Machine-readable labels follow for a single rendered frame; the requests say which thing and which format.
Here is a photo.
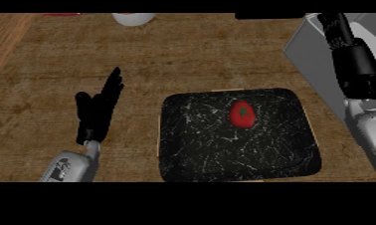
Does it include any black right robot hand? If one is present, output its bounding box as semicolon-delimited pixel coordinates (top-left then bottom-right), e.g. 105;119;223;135
316;12;376;101

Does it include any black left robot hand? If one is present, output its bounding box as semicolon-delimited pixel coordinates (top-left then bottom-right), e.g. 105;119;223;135
74;66;127;146

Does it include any grey box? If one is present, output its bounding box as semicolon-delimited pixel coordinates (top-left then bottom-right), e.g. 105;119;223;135
282;12;376;127

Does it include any red tomato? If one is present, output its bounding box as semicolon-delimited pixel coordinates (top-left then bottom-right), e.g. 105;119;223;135
229;100;258;129

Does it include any black marble tray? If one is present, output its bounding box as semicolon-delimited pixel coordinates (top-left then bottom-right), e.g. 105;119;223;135
158;87;323;183

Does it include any black appliance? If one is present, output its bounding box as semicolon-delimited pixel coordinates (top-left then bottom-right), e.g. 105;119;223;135
233;12;309;21

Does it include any white bowl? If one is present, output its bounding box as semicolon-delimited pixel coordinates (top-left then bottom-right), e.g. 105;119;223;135
111;12;160;28

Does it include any red flat object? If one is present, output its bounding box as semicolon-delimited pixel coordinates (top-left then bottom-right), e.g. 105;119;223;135
43;12;83;17

